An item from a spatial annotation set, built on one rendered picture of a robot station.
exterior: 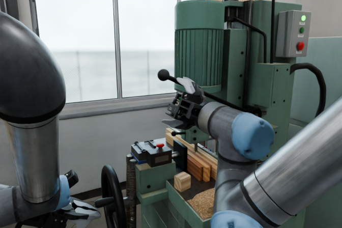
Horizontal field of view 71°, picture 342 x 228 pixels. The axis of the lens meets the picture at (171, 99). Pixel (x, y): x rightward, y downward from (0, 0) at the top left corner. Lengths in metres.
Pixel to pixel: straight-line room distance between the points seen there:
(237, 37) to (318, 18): 2.46
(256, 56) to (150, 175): 0.56
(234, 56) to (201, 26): 0.18
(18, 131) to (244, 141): 0.35
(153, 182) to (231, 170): 0.44
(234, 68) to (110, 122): 1.50
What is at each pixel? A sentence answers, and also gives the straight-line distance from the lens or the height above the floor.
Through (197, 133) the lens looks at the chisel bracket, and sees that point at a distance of 0.92.
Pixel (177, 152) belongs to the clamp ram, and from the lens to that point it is 0.94.
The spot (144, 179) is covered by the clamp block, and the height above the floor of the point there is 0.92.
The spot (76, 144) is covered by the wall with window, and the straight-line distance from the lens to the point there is 2.21.
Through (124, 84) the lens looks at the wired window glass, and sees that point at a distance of 2.24.
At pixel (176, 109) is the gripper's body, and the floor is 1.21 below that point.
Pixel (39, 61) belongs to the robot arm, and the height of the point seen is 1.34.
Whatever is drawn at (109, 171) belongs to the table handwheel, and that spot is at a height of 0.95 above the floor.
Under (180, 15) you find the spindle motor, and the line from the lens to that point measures 0.84.
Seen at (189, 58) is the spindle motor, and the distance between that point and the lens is 0.82.
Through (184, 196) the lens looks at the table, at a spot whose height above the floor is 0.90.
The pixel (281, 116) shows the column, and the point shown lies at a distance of 1.09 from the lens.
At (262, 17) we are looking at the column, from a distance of 0.95.
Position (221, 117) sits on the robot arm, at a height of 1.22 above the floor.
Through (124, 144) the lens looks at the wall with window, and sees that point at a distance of 2.31.
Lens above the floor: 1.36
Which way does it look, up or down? 12 degrees down
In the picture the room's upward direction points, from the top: straight up
